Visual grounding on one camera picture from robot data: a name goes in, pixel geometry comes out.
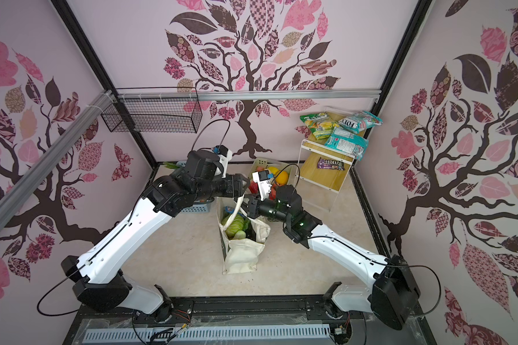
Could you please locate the black wire wall basket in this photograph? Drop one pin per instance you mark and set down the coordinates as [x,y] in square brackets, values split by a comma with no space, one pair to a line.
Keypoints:
[154,110]

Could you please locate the blue plastic vegetable basket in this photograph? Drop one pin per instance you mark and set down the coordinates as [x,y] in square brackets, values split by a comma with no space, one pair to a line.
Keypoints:
[196,207]

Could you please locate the orange fruit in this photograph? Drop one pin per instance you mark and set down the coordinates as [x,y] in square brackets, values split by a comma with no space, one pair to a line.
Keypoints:
[282,178]

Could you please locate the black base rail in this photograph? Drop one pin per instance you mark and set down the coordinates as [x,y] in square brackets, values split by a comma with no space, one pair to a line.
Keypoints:
[351,328]

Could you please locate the teal white snack bag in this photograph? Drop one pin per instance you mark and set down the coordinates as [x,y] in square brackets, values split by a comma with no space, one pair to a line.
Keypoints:
[358,122]

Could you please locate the white daikon radish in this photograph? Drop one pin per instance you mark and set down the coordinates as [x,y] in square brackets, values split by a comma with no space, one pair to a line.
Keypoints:
[240,235]

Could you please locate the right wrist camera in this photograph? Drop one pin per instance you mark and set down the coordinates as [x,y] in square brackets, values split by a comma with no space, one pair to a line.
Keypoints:
[263,179]

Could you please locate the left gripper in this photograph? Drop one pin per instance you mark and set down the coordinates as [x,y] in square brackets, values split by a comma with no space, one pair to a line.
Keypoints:
[234,182]

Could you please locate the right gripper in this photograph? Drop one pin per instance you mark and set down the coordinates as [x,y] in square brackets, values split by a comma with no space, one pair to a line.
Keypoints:
[255,208]

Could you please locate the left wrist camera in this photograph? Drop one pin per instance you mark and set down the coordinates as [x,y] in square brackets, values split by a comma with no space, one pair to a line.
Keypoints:
[225,155]

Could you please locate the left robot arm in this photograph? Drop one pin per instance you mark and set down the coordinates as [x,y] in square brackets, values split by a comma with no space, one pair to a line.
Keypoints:
[99,282]

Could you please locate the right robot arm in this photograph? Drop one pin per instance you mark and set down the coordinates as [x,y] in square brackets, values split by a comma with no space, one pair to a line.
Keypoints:
[388,289]

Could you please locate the white cable duct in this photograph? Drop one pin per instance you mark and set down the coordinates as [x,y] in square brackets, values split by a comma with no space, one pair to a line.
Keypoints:
[206,334]

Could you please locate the green yellow snack bag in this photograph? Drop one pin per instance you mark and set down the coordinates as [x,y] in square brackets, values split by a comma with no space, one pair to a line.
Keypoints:
[320,125]

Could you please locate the green plastic fruit basket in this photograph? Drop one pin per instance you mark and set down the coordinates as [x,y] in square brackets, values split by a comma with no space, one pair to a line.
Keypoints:
[275,167]

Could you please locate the cream canvas grocery bag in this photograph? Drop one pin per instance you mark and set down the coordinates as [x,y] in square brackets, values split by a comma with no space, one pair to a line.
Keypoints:
[241,256]

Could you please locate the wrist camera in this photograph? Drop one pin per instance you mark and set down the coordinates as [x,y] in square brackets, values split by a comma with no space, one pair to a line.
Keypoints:
[263,179]
[225,155]

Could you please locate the white wooden shelf rack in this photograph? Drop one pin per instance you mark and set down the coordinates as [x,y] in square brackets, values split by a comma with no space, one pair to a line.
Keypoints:
[326,185]

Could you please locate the green cabbage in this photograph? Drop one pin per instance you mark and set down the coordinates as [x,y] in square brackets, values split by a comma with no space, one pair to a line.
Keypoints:
[237,225]

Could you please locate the aluminium frame rail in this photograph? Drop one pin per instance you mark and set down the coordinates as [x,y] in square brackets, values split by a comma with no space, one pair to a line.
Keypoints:
[28,183]

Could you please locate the purple candy bag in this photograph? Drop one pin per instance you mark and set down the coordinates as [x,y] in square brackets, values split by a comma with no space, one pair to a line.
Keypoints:
[327,164]

